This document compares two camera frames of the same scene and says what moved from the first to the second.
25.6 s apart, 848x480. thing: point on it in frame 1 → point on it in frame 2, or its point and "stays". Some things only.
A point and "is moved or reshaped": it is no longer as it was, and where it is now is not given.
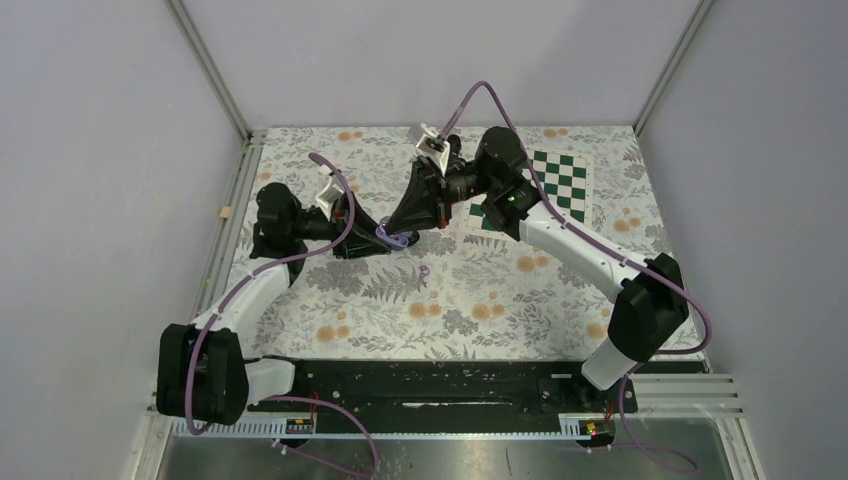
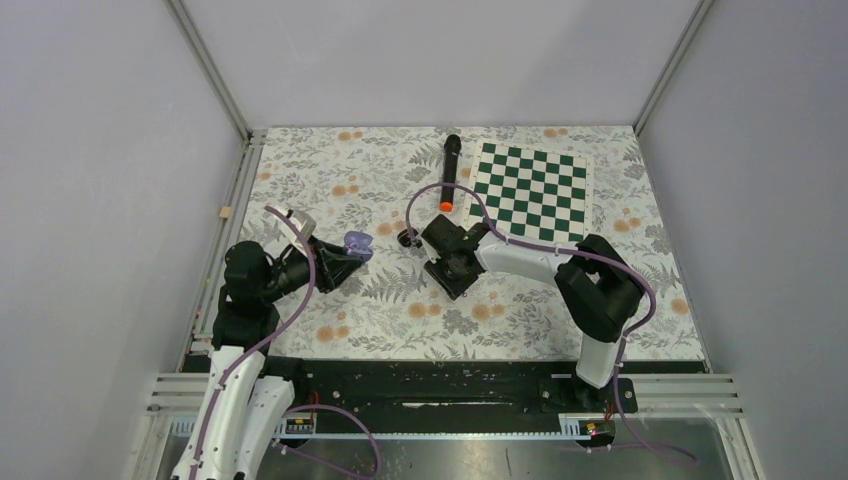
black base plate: [445, 387] stays
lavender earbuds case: [398, 239] is moved or reshaped
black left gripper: [363, 246] → [332, 266]
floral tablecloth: [458, 294] stays
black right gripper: [427, 204] → [454, 289]
